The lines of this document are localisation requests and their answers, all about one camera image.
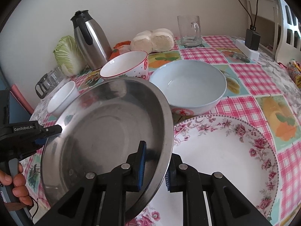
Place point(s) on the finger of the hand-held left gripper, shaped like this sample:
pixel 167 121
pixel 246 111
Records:
pixel 54 129
pixel 39 142

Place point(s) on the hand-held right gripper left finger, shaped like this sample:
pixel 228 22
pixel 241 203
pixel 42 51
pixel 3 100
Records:
pixel 141 167

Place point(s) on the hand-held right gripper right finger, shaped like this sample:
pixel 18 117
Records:
pixel 167 177

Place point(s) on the small plain white bowl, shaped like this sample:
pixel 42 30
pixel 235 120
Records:
pixel 61 98

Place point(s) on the stainless steel plate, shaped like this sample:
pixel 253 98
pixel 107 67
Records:
pixel 94 134

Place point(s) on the pink floral ceramic plate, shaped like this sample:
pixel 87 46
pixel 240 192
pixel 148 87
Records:
pixel 211 153

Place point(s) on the large light blue bowl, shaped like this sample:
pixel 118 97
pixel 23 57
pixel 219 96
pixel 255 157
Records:
pixel 188 87

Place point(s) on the red-rimmed white bowl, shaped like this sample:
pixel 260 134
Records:
pixel 124 63

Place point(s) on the person's left hand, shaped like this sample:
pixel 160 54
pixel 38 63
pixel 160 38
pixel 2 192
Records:
pixel 21 188

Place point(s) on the dark blue furniture panel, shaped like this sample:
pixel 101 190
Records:
pixel 16 113

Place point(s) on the pink chair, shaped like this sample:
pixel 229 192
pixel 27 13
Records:
pixel 22 97

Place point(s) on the clear glass cup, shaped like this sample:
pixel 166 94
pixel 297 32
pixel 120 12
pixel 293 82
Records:
pixel 57 73

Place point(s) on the napa cabbage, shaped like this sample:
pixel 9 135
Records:
pixel 67 56

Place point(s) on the stainless steel thermos jug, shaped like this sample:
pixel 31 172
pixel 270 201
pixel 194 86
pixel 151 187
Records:
pixel 95 44

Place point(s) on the orange snack packet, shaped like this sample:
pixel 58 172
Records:
pixel 122 45

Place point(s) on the bag of steamed buns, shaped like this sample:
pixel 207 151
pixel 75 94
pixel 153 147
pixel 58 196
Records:
pixel 155 40

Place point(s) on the clear glass mug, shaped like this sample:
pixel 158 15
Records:
pixel 188 30

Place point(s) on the white power strip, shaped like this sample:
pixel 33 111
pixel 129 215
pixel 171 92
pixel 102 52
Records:
pixel 244 48

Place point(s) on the black charger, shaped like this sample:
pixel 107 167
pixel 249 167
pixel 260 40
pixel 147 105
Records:
pixel 252 38

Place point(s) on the yellow snack packet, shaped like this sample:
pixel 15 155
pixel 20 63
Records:
pixel 294 71

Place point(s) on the white wooden chair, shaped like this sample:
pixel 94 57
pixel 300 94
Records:
pixel 284 28

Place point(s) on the white wooden furniture frame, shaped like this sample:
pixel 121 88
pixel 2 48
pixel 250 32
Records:
pixel 261 4

